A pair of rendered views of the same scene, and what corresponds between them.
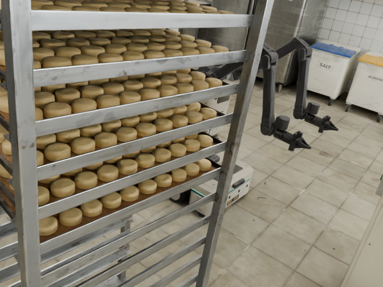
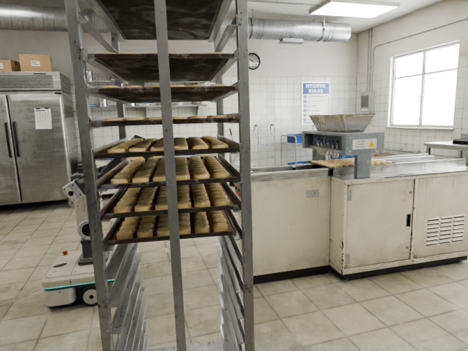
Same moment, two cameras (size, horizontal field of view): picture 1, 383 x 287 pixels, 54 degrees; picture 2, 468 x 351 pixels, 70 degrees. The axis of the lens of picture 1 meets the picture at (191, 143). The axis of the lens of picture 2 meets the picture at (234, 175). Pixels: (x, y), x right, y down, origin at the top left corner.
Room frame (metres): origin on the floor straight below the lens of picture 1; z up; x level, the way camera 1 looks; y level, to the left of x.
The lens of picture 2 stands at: (-0.11, 1.06, 1.32)
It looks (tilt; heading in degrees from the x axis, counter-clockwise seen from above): 10 degrees down; 311
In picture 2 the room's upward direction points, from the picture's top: 2 degrees counter-clockwise
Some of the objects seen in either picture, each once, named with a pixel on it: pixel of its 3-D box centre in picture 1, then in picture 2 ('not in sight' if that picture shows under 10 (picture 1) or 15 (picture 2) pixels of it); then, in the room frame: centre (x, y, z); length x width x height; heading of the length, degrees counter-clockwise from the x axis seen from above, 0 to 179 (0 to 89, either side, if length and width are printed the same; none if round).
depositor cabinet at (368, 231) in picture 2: not in sight; (384, 213); (0.81, -2.04, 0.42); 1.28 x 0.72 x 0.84; 55
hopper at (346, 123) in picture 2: not in sight; (339, 122); (1.08, -1.66, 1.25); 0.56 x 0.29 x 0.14; 145
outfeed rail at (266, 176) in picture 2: not in sight; (359, 168); (0.90, -1.66, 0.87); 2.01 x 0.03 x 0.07; 55
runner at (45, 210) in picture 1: (146, 171); (224, 186); (0.78, 0.10, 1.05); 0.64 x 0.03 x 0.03; 140
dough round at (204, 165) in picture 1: (203, 164); not in sight; (1.02, -0.05, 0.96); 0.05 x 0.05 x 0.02
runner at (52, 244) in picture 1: (142, 201); (225, 208); (0.78, 0.10, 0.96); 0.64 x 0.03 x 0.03; 140
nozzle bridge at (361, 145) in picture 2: not in sight; (338, 151); (1.08, -1.66, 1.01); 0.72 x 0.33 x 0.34; 145
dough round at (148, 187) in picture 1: (147, 186); not in sight; (0.85, 0.10, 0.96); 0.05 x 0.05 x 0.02
